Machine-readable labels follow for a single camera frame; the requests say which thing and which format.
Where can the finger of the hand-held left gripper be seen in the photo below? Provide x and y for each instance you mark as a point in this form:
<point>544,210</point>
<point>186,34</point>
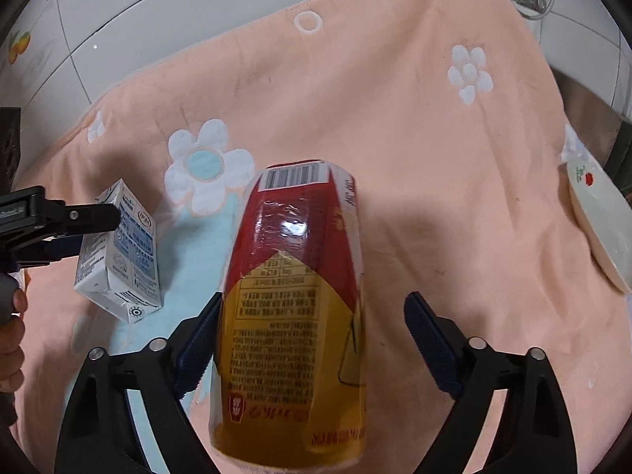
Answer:
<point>49,249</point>
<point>84,218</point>

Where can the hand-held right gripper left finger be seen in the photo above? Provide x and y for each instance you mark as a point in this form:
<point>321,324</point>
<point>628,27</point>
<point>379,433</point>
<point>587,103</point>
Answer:
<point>197,350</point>

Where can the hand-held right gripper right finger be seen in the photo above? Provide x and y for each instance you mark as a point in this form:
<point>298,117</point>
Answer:
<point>434,345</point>

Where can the white blue milk carton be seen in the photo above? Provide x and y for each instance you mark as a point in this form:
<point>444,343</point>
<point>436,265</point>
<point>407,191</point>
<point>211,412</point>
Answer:
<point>133,266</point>

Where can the red yellow drink carton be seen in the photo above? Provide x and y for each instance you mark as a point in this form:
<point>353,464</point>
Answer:
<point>291,306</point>

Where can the person's left hand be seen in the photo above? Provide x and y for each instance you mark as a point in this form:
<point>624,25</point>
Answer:
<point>12,355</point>

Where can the dark brown lattice box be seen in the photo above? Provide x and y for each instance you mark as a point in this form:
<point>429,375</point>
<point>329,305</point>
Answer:
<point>10,148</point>

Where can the peach flower blanket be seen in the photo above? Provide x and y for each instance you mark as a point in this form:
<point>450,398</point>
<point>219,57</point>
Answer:
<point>395,158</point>

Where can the white plate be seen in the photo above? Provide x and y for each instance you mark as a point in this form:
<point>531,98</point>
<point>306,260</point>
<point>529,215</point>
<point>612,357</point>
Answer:
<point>600,227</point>

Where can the orange fruit wall sticker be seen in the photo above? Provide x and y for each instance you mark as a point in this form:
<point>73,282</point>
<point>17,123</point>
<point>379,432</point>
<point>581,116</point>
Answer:
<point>19,44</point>

